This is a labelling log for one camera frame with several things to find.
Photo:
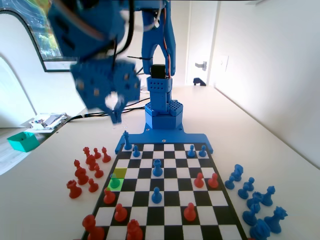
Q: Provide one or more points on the red chess queen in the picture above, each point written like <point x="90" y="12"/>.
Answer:
<point x="87" y="152"/>

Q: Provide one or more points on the blue chess queen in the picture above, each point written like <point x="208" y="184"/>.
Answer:
<point x="277" y="221"/>

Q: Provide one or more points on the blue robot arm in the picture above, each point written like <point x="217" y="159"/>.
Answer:
<point x="162" y="112"/>

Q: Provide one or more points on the blue chess bishop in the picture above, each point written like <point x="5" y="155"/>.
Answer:
<point x="268" y="196"/>
<point x="251" y="215"/>

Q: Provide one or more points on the blue pawn board centre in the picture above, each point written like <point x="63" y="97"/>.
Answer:
<point x="157" y="168"/>

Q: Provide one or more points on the blue chess king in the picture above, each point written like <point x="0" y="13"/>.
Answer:
<point x="127" y="142"/>

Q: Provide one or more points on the black framed map poster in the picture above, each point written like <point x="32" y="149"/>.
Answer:
<point x="37" y="30"/>

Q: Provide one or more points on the pile of papers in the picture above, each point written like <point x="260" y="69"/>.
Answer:
<point x="53" y="120"/>

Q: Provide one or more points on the white door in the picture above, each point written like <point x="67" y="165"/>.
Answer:
<point x="200" y="37"/>

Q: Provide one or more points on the black zip tie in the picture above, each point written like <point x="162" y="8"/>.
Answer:
<point x="140" y="58"/>

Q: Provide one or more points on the blue chess pawn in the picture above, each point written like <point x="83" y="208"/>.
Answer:
<point x="229" y="183"/>
<point x="156" y="196"/>
<point x="135" y="152"/>
<point x="250" y="184"/>
<point x="202" y="151"/>
<point x="243" y="192"/>
<point x="114" y="182"/>
<point x="191" y="151"/>

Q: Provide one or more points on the red chess pawn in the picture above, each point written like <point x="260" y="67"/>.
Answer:
<point x="93" y="185"/>
<point x="98" y="172"/>
<point x="199" y="180"/>
<point x="109" y="197"/>
<point x="190" y="212"/>
<point x="213" y="181"/>
<point x="97" y="153"/>
<point x="120" y="213"/>

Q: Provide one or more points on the blue plastic clamp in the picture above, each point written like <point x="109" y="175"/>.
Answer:
<point x="199" y="82"/>

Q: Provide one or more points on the red chess knight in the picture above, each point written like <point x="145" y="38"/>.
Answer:
<point x="91" y="162"/>
<point x="82" y="177"/>

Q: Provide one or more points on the black white chessboard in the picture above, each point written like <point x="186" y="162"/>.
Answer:
<point x="170" y="200"/>

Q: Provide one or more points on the teal plastic box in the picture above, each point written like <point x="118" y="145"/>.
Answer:
<point x="23" y="143"/>

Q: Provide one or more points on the red chess bishop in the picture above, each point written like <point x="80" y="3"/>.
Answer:
<point x="106" y="155"/>
<point x="77" y="165"/>

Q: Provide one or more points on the white arched panel black rim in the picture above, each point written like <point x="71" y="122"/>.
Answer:
<point x="15" y="50"/>

